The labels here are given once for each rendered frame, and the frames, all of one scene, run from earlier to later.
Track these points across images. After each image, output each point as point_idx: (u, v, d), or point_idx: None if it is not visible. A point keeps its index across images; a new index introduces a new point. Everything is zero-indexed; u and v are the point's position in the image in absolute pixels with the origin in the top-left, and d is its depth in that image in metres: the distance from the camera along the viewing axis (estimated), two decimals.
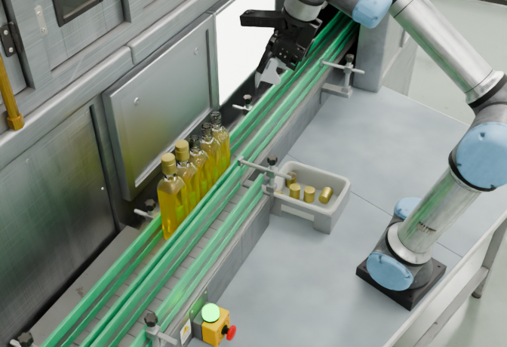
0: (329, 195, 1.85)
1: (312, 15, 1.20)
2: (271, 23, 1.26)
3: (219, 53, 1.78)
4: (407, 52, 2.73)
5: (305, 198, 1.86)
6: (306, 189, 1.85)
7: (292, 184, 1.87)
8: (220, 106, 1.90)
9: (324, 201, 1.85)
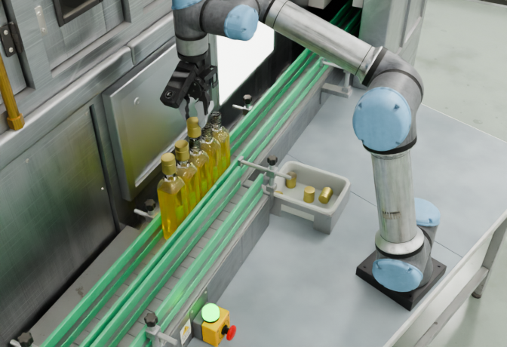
0: (329, 195, 1.85)
1: None
2: (191, 78, 1.38)
3: (219, 53, 1.78)
4: (407, 52, 2.73)
5: (305, 198, 1.86)
6: (306, 189, 1.85)
7: (188, 122, 1.48)
8: (220, 106, 1.90)
9: (324, 201, 1.85)
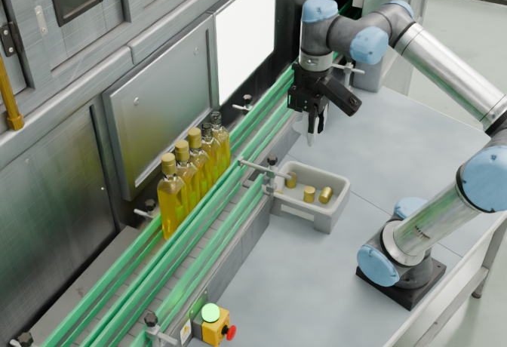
0: (329, 195, 1.85)
1: None
2: (333, 82, 1.37)
3: (219, 53, 1.78)
4: None
5: (305, 198, 1.86)
6: (306, 189, 1.85)
7: (189, 133, 1.50)
8: (220, 106, 1.90)
9: (324, 201, 1.85)
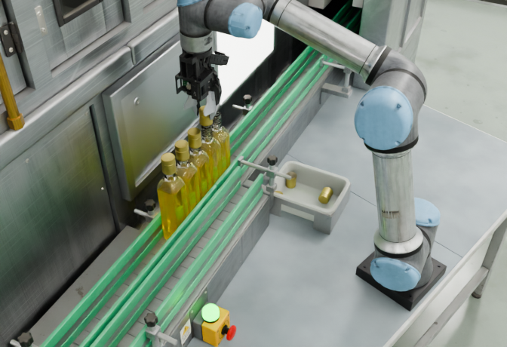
0: (329, 195, 1.85)
1: (182, 43, 1.36)
2: None
3: None
4: (407, 52, 2.73)
5: (210, 119, 1.53)
6: None
7: (189, 133, 1.50)
8: (220, 106, 1.90)
9: (324, 201, 1.85)
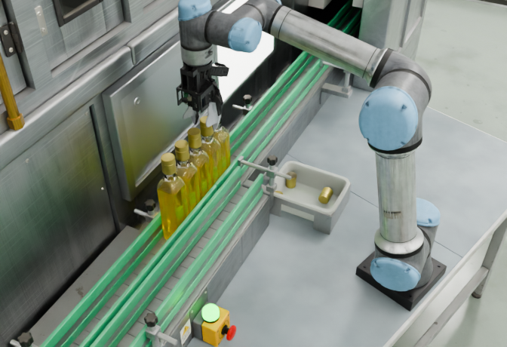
0: (329, 195, 1.85)
1: (182, 56, 1.38)
2: None
3: (219, 53, 1.78)
4: (407, 52, 2.73)
5: (210, 130, 1.56)
6: (206, 121, 1.54)
7: (189, 133, 1.50)
8: None
9: (324, 201, 1.85)
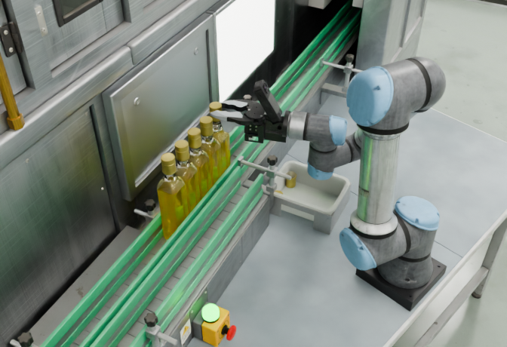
0: None
1: (294, 139, 1.58)
2: (271, 113, 1.54)
3: (219, 53, 1.78)
4: (407, 52, 2.73)
5: (210, 130, 1.56)
6: (206, 121, 1.54)
7: (189, 133, 1.50)
8: None
9: (213, 105, 1.58)
